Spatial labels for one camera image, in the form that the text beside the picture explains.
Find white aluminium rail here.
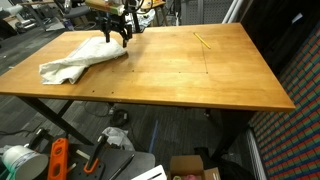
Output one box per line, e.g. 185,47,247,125
244,128,268,180

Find black office chair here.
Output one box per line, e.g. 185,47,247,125
54,0,93,21

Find white leaning poles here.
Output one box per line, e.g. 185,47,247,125
222,0,245,24

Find white plastic bag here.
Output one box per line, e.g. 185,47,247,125
101,126,136,152

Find white terry towel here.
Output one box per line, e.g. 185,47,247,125
38,35,129,85

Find black marker pen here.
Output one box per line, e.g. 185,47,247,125
108,153,136,180

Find black coiled floor cable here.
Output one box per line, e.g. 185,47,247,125
83,101,129,128

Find black metal table leg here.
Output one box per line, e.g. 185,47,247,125
209,109,256,161
16,96,94,146

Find yellow pencil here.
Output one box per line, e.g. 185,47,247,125
193,32,212,50

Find multicoloured patterned backdrop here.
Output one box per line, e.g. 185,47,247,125
248,26,320,180

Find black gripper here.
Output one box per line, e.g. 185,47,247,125
95,11,134,48

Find black perforated board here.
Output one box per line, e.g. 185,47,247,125
66,143,156,180

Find black clamp handle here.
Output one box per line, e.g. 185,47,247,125
26,128,51,151

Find white crumpled cloth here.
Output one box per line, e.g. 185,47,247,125
134,8,157,29

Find black camera pole stand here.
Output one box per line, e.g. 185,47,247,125
131,9,147,34

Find small open cardboard box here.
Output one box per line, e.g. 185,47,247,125
168,154,222,180

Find white bucket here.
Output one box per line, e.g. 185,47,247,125
1,144,49,180

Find tan wrist camera box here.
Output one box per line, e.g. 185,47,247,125
84,0,125,16

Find orange black clamp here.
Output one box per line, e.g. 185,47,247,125
83,133,109,175

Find pink cloth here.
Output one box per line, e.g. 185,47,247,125
182,173,203,180

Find blue tape strip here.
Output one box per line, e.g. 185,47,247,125
148,119,159,154

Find round wooden side table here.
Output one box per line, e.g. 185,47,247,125
139,0,168,26

